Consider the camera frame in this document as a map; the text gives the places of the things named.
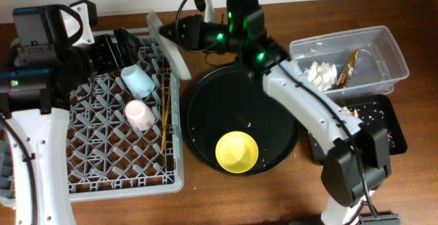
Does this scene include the pink cup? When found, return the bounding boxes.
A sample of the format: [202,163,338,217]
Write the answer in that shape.
[125,100,155,131]

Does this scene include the gold snack wrapper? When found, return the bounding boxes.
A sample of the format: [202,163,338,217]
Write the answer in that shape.
[336,49,359,89]

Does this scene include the wooden chopstick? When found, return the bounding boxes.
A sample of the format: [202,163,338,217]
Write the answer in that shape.
[162,82,172,154]
[161,76,166,154]

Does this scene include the white tissue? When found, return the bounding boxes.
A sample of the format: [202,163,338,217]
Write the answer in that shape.
[304,62,337,92]

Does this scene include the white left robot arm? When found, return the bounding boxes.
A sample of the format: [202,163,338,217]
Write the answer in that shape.
[1,0,141,224]

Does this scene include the clear plastic bin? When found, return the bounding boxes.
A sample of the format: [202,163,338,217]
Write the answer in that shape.
[289,26,409,101]

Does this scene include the white round plate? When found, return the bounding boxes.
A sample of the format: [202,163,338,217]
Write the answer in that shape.
[146,11,192,80]

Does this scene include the round black tray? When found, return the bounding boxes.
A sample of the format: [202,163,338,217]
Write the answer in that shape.
[181,66,300,176]

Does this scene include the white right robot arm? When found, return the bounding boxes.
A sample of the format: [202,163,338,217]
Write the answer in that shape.
[157,0,400,224]

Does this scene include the black rectangular tray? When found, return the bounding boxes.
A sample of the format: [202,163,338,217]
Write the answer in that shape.
[335,94,408,155]

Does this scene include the spilled food scraps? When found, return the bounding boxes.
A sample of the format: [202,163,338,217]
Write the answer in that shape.
[343,102,396,150]

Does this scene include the grey plastic dishwasher rack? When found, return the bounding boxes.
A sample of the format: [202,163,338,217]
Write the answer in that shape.
[0,26,185,208]

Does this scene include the yellow bowl with food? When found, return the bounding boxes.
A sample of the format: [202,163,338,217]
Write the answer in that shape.
[215,131,259,174]

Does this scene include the light blue cup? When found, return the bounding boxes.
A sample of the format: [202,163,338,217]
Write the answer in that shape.
[120,64,155,98]

